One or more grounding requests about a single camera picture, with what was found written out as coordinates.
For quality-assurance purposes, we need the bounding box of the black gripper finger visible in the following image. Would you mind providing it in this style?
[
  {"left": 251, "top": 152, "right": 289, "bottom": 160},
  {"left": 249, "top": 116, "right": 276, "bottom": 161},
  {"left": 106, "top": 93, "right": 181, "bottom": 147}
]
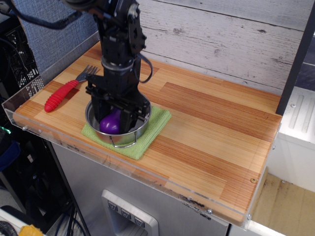
[
  {"left": 120, "top": 106, "right": 139, "bottom": 134},
  {"left": 92, "top": 94, "right": 112, "bottom": 122}
]

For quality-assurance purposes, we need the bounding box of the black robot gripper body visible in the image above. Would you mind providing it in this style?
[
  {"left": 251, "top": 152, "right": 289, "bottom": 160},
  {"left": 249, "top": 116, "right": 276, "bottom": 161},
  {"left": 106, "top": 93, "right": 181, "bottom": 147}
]
[{"left": 86, "top": 62, "right": 150, "bottom": 118}]

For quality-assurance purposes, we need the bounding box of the purple toy eggplant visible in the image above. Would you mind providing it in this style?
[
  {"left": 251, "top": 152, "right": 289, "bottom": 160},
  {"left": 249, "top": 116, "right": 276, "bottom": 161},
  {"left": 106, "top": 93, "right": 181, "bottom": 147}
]
[{"left": 99, "top": 109, "right": 121, "bottom": 135}]

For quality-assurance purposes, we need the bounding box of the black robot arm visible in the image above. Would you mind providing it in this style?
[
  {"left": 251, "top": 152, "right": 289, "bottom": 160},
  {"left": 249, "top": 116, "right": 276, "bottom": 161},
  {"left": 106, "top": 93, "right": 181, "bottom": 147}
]
[{"left": 64, "top": 0, "right": 150, "bottom": 134}]

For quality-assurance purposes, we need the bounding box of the green folded cloth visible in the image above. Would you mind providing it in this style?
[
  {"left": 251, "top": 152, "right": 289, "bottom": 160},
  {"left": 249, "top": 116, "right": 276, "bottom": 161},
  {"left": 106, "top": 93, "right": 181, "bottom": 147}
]
[{"left": 81, "top": 107, "right": 172, "bottom": 160}]

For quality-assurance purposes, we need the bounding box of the blue fabric panel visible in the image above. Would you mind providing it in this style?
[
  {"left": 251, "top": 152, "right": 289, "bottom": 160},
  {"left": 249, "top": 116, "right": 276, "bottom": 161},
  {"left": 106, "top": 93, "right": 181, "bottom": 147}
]
[{"left": 13, "top": 0, "right": 97, "bottom": 73}]

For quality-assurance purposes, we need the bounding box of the clear acrylic table guard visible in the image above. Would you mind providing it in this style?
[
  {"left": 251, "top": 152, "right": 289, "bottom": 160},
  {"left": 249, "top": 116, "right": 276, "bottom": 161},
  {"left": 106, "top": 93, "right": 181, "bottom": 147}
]
[{"left": 4, "top": 36, "right": 281, "bottom": 236}]

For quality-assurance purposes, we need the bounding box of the stainless steel cabinet with dispenser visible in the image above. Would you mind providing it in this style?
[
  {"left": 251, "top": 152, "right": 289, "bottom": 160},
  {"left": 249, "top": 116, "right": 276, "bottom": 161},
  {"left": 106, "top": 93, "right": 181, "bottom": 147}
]
[{"left": 52, "top": 142, "right": 230, "bottom": 236}]

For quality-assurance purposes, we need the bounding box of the black plastic crate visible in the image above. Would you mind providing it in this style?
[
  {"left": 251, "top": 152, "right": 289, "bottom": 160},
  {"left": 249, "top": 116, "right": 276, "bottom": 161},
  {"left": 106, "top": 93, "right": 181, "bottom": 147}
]
[{"left": 0, "top": 26, "right": 39, "bottom": 88}]

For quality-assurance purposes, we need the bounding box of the yellow object bottom left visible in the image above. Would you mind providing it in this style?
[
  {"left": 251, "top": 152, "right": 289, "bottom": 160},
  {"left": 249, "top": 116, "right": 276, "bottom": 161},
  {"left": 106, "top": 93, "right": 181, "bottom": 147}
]
[{"left": 18, "top": 225, "right": 44, "bottom": 236}]

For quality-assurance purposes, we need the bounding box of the white appliance top right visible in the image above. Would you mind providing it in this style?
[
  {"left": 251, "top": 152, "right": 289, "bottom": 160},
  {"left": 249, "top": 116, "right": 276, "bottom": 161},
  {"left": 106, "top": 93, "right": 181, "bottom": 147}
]
[{"left": 266, "top": 87, "right": 315, "bottom": 192}]

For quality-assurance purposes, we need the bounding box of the silver metal bowl with handles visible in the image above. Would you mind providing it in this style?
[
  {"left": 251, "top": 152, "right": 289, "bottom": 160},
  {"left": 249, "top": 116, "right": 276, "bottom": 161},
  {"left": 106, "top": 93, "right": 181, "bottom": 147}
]
[{"left": 85, "top": 101, "right": 152, "bottom": 148}]

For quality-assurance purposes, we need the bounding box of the red handled grey fork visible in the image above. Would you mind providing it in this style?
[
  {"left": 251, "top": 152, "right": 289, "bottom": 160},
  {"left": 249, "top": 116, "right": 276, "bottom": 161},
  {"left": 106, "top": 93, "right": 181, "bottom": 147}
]
[{"left": 44, "top": 65, "right": 98, "bottom": 112}]

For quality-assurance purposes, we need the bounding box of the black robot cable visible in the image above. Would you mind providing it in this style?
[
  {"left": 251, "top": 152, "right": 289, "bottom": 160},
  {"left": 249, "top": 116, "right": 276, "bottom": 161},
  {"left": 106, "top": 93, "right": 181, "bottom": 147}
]
[{"left": 7, "top": 0, "right": 83, "bottom": 30}]

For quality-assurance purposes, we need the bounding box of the black vertical post right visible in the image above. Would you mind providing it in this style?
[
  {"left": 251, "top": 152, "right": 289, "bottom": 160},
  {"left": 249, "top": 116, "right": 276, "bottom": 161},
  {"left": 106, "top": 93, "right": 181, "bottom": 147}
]
[{"left": 276, "top": 1, "right": 315, "bottom": 116}]

